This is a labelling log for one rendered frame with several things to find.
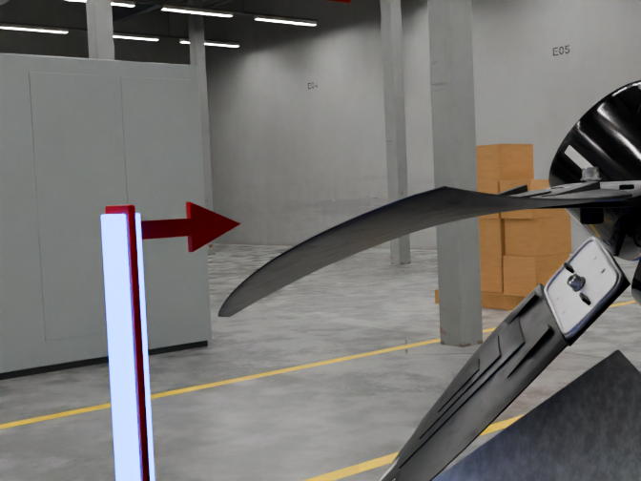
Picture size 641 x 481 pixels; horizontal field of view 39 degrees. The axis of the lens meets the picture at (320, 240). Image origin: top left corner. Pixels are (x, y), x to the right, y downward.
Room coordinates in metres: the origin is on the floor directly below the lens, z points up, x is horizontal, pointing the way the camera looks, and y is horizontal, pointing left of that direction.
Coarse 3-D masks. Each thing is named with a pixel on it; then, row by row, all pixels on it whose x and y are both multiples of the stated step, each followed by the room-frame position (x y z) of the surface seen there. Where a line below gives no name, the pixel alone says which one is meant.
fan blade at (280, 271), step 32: (448, 192) 0.41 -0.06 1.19; (480, 192) 0.42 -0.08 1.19; (512, 192) 0.62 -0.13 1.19; (544, 192) 0.57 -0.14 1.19; (576, 192) 0.56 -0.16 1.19; (608, 192) 0.55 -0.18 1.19; (352, 224) 0.43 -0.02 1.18; (384, 224) 0.45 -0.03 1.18; (416, 224) 0.48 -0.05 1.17; (288, 256) 0.47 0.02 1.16; (320, 256) 0.51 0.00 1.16; (256, 288) 0.53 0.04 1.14
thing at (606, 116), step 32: (608, 96) 0.67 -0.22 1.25; (640, 96) 0.67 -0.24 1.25; (576, 128) 0.67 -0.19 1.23; (608, 128) 0.66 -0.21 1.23; (640, 128) 0.65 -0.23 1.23; (608, 160) 0.65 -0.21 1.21; (640, 160) 0.64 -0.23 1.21; (608, 224) 0.66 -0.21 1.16; (640, 224) 0.65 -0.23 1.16; (640, 256) 0.69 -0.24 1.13; (640, 288) 0.63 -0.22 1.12
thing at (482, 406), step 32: (544, 288) 0.76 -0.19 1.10; (512, 320) 0.76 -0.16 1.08; (544, 320) 0.71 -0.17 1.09; (480, 352) 0.78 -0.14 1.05; (512, 352) 0.71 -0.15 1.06; (544, 352) 0.68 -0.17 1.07; (480, 384) 0.73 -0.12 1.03; (512, 384) 0.68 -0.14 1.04; (448, 416) 0.74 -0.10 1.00; (480, 416) 0.69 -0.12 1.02; (416, 448) 0.75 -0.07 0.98; (448, 448) 0.69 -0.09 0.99; (384, 480) 0.77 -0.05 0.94; (416, 480) 0.70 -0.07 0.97
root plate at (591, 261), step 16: (592, 240) 0.73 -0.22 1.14; (576, 256) 0.74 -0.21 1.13; (592, 256) 0.72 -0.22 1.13; (608, 256) 0.70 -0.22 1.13; (560, 272) 0.75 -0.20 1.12; (576, 272) 0.72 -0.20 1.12; (592, 272) 0.70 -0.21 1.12; (608, 272) 0.68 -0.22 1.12; (560, 288) 0.73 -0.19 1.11; (592, 288) 0.69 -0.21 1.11; (608, 288) 0.67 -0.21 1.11; (560, 304) 0.71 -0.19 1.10; (576, 304) 0.69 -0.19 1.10; (592, 304) 0.67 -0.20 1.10; (560, 320) 0.70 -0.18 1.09; (576, 320) 0.68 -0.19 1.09
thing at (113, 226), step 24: (120, 216) 0.40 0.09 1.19; (120, 240) 0.40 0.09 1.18; (120, 264) 0.40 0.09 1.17; (120, 288) 0.40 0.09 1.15; (120, 312) 0.40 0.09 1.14; (120, 336) 0.40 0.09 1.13; (120, 360) 0.40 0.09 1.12; (120, 384) 0.41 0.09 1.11; (120, 408) 0.41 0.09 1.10; (120, 432) 0.41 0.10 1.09; (120, 456) 0.41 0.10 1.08; (120, 480) 0.41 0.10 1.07
